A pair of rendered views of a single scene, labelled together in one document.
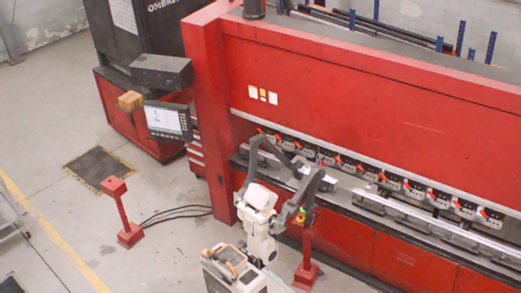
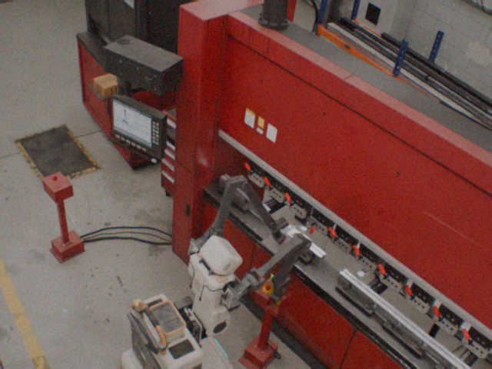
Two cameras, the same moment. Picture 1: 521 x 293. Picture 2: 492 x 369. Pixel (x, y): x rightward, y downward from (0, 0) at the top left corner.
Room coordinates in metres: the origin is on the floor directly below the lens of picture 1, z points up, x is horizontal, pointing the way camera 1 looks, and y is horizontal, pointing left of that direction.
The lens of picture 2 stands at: (0.59, -0.16, 3.84)
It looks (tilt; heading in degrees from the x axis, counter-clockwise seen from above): 41 degrees down; 4
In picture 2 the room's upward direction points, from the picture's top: 8 degrees clockwise
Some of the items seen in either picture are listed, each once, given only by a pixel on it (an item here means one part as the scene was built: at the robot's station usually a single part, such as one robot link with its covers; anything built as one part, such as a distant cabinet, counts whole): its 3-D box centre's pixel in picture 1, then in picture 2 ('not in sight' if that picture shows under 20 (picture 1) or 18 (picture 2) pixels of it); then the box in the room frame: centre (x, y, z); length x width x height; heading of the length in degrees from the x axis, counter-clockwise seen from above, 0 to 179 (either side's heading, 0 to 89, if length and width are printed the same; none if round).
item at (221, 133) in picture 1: (236, 115); (227, 137); (4.26, 0.24, 1.15); 0.85 x 0.25 x 2.30; 141
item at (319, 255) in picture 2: (317, 178); (301, 243); (3.48, -0.45, 0.92); 0.39 x 0.06 x 0.10; 51
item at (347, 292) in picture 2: (369, 207); (354, 299); (3.09, -0.84, 0.89); 0.30 x 0.05 x 0.03; 51
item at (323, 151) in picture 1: (328, 153); (323, 219); (3.40, -0.54, 1.26); 0.15 x 0.09 x 0.17; 51
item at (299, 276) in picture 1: (305, 275); (258, 354); (3.09, -0.30, 0.06); 0.25 x 0.20 x 0.12; 150
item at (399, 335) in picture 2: (413, 225); (403, 338); (2.84, -1.15, 0.89); 0.30 x 0.05 x 0.03; 51
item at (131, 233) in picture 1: (121, 211); (61, 217); (3.79, 1.49, 0.41); 0.25 x 0.20 x 0.83; 141
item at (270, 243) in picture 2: (302, 179); (283, 241); (3.40, -0.31, 1.00); 0.26 x 0.18 x 0.01; 141
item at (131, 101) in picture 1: (129, 99); (107, 84); (4.91, 1.45, 1.04); 0.30 x 0.26 x 0.12; 42
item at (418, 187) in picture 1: (418, 186); (422, 294); (2.90, -1.16, 1.26); 0.15 x 0.09 x 0.17; 51
